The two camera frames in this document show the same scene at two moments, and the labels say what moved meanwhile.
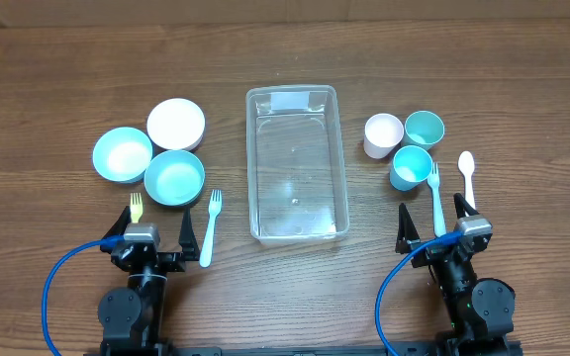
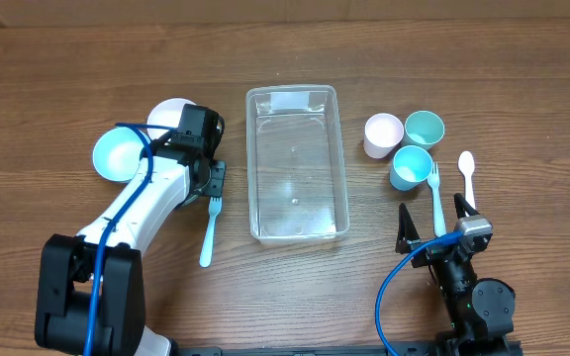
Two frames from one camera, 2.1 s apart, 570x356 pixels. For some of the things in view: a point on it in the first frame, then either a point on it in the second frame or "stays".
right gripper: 407,234 stays
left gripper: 167,257 to 217,179
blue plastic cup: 411,165 stays
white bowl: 176,125 stays
